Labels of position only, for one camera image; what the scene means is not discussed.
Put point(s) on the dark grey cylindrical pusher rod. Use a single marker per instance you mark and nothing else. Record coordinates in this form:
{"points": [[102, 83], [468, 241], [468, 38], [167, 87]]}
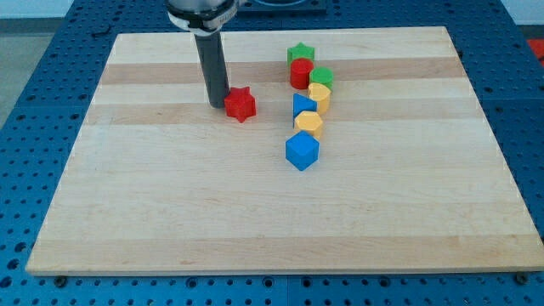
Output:
{"points": [[213, 67]]}

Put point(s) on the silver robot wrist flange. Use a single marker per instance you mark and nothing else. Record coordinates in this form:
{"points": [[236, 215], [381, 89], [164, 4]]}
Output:
{"points": [[201, 17]]}

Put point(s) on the red star block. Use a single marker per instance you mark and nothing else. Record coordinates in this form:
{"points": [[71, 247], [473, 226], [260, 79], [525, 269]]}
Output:
{"points": [[240, 104]]}

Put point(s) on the green star block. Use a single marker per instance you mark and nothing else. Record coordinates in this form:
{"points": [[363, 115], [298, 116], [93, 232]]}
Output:
{"points": [[298, 51]]}

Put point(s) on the red cylinder block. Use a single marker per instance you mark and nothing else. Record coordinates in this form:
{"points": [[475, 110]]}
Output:
{"points": [[299, 72]]}

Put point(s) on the blue triangle block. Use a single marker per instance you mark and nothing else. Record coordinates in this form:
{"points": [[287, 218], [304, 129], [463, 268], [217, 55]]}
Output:
{"points": [[302, 103]]}

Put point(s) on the yellow heart block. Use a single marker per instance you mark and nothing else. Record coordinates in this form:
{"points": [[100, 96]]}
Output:
{"points": [[321, 94]]}

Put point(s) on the yellow hexagon block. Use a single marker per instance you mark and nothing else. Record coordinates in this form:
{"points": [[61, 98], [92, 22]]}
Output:
{"points": [[310, 122]]}

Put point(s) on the blue cube block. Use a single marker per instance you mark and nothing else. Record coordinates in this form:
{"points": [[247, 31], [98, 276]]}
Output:
{"points": [[302, 150]]}

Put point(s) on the wooden board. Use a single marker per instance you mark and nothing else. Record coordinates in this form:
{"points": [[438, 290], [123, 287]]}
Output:
{"points": [[410, 178]]}

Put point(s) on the red object at edge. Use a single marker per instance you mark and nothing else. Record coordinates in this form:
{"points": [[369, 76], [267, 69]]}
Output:
{"points": [[537, 47]]}

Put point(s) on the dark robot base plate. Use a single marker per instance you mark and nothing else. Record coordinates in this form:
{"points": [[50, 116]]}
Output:
{"points": [[255, 7]]}

